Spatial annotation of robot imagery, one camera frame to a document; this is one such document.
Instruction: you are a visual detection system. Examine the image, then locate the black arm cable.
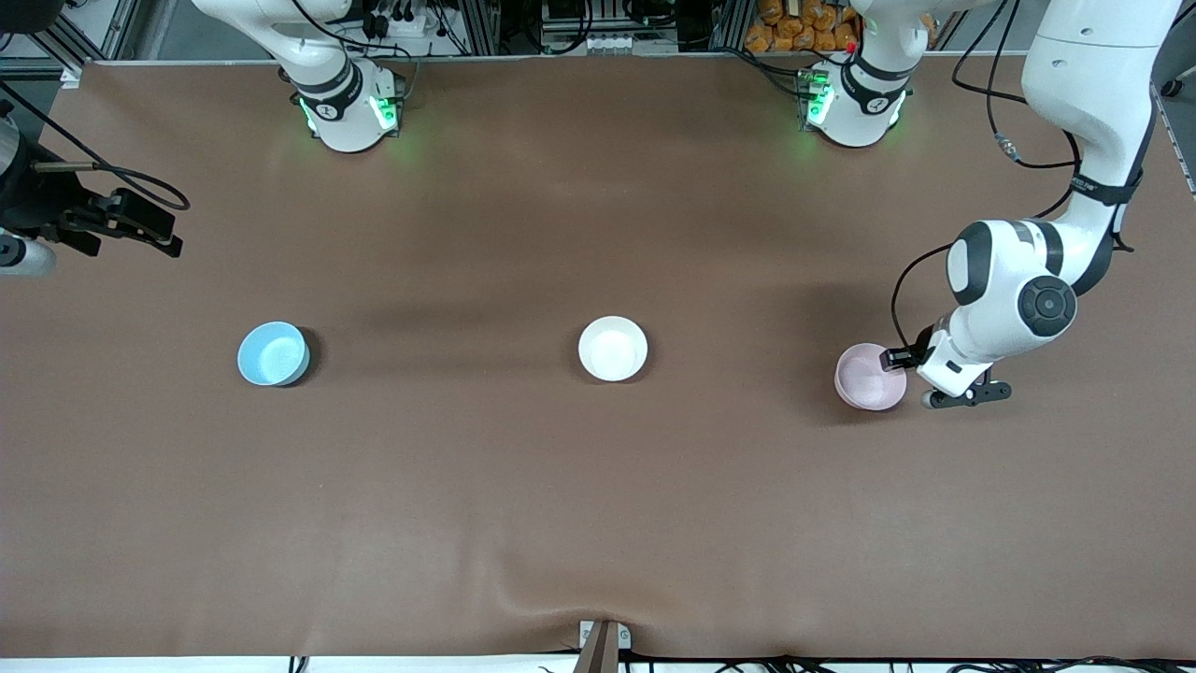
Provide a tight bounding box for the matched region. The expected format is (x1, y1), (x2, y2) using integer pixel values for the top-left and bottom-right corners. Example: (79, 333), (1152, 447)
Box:
(0, 82), (191, 213)
(890, 0), (1087, 353)

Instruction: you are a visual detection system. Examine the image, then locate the aluminium frame profile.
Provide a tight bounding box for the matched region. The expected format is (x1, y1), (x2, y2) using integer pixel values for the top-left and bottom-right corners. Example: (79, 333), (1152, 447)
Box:
(28, 0), (141, 88)

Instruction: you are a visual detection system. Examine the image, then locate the light blue bowl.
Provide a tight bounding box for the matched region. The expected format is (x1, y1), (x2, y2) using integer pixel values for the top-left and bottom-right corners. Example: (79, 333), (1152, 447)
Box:
(237, 321), (310, 387)

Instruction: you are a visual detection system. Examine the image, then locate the brown table mat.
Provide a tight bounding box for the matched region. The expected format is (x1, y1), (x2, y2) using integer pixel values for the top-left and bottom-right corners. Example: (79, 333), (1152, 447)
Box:
(0, 54), (1196, 660)

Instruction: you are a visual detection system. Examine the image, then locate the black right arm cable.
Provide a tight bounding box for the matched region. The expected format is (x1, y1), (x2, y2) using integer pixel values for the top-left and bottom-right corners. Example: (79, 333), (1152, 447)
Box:
(0, 82), (191, 213)

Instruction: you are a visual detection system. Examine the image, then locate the bag of orange items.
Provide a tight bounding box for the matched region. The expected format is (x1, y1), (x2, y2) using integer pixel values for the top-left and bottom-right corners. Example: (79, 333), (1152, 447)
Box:
(745, 0), (861, 54)

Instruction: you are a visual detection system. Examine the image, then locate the white bowl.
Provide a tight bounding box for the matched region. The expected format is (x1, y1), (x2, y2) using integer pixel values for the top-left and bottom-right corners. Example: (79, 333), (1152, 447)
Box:
(577, 316), (649, 382)

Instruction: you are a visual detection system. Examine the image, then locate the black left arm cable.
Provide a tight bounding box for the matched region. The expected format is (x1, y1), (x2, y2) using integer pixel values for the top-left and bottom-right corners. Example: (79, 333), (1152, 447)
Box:
(890, 0), (1087, 353)

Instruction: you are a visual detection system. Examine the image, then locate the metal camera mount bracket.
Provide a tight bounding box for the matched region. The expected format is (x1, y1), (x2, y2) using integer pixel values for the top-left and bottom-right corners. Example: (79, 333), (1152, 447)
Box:
(575, 620), (633, 673)

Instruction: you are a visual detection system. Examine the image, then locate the pink bowl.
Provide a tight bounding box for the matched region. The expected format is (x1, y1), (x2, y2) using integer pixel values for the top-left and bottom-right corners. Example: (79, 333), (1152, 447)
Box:
(834, 343), (908, 412)

